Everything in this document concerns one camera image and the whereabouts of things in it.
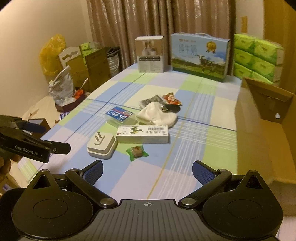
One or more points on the yellow plastic bag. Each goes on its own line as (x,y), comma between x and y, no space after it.
(49,55)

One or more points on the white cloth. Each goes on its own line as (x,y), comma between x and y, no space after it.
(152,114)

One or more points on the brown cardboard carton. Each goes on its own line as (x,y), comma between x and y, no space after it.
(95,68)

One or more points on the wooden wardrobe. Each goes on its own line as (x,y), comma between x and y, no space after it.
(279,26)

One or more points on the white power adapter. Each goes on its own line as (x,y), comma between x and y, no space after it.
(102,145)

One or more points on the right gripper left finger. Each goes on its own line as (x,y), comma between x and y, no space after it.
(84,180)

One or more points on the green tissue pack bundle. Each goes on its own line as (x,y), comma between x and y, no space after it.
(256,58)

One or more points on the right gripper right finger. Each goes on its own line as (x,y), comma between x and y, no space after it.
(212,181)

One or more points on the white long medicine box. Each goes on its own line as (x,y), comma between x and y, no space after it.
(144,134)

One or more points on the white product box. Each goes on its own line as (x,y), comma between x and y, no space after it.
(150,54)

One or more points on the checkered tablecloth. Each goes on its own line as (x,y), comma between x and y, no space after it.
(152,160)

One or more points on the dark wooden tray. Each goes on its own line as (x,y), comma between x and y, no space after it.
(70,103)

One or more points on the grey snack packet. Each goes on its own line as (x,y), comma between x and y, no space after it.
(145,102)

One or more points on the red snack packet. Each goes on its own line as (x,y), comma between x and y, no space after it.
(171,99)

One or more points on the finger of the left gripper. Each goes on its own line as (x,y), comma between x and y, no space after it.
(58,147)
(33,127)

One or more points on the blue milk carton box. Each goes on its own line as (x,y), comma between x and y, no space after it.
(200,54)

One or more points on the brown curtain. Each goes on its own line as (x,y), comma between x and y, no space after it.
(119,23)

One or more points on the brown cardboard box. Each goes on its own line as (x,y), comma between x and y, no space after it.
(265,127)

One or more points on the person left hand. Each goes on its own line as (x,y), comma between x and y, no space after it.
(5,166)

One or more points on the blue labelled clear case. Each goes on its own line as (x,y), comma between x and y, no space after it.
(120,117)

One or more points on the dark candy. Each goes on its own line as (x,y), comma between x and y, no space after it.
(136,152)

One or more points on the silver foil bag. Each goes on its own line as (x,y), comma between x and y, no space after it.
(62,86)

